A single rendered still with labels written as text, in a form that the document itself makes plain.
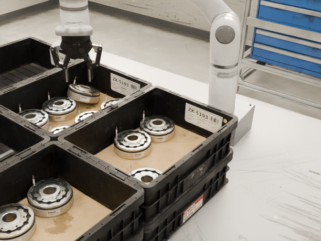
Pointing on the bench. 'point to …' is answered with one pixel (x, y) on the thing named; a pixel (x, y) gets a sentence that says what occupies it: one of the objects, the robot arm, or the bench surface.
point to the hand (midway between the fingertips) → (78, 75)
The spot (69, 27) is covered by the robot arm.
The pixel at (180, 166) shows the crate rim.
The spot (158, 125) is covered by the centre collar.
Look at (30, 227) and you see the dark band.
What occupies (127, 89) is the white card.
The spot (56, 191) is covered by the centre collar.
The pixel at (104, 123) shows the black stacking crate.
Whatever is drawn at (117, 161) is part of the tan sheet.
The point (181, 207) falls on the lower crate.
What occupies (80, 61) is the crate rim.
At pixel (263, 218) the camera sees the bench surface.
